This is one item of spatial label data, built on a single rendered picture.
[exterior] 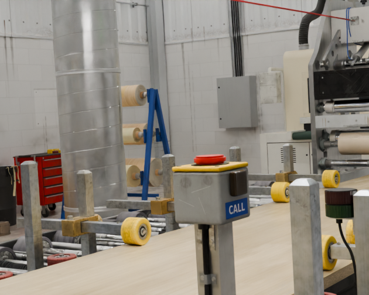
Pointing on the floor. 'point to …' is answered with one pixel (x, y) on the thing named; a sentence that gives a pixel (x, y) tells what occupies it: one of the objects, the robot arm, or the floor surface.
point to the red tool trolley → (45, 161)
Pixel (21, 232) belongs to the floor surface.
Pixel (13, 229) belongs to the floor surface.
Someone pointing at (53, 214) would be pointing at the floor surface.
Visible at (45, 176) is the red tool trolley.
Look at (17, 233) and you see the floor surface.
